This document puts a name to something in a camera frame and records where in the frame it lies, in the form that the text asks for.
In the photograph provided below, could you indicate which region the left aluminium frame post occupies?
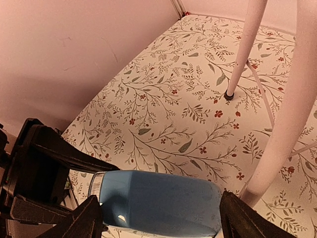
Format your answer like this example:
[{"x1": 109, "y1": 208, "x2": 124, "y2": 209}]
[{"x1": 171, "y1": 0, "x2": 189, "y2": 19}]

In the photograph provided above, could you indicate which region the lilac music stand with tripod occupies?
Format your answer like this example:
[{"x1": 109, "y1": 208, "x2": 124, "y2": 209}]
[{"x1": 224, "y1": 0, "x2": 317, "y2": 209}]

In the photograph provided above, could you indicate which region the floral table mat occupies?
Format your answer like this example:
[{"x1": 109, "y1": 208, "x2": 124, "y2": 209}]
[{"x1": 60, "y1": 13, "x2": 317, "y2": 238}]

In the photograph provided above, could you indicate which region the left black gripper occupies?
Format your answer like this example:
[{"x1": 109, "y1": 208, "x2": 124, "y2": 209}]
[{"x1": 0, "y1": 118, "x2": 120, "y2": 224}]

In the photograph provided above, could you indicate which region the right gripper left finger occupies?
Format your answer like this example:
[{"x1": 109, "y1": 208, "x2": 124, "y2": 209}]
[{"x1": 42, "y1": 195, "x2": 103, "y2": 238}]

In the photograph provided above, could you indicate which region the blue metronome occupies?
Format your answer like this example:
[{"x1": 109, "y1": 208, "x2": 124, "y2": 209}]
[{"x1": 88, "y1": 170, "x2": 221, "y2": 238}]

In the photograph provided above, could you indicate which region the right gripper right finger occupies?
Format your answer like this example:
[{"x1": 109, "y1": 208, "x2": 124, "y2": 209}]
[{"x1": 219, "y1": 191, "x2": 294, "y2": 238}]

